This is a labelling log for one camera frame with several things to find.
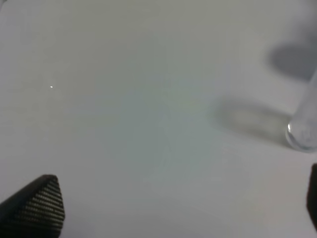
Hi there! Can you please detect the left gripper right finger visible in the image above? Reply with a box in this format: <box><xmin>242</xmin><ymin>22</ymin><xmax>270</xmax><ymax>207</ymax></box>
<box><xmin>306</xmin><ymin>164</ymin><xmax>317</xmax><ymax>229</ymax></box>

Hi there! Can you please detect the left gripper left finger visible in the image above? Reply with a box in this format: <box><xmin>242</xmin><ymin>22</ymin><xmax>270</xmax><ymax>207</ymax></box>
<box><xmin>0</xmin><ymin>175</ymin><xmax>65</xmax><ymax>238</ymax></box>

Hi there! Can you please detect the tall clear drinking glass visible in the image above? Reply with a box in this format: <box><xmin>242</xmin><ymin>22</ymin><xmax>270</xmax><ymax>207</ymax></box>
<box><xmin>286</xmin><ymin>73</ymin><xmax>317</xmax><ymax>152</ymax></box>

